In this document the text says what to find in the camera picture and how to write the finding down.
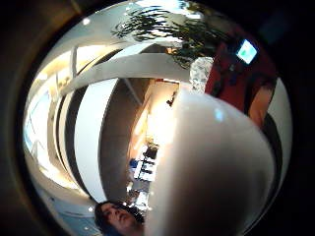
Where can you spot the background display shelf with goods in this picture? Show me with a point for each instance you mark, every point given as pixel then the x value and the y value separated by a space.
pixel 145 167

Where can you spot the clear faceted glass vase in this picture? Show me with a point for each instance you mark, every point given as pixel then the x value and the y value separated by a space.
pixel 200 74

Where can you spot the green leafy indoor tree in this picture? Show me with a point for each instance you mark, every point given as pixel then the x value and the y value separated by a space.
pixel 183 31

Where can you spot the black device with lit screen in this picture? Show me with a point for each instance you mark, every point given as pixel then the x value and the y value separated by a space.
pixel 246 51

